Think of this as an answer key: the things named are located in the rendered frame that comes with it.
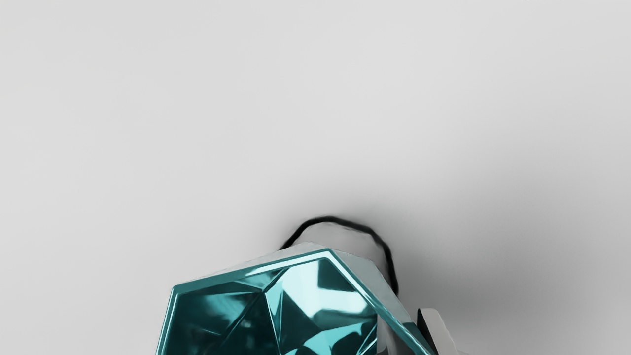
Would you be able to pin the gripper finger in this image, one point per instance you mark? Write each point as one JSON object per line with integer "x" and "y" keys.
{"x": 436, "y": 334}

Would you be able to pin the teal faceted mug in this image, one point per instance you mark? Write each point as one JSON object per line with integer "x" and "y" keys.
{"x": 296, "y": 305}

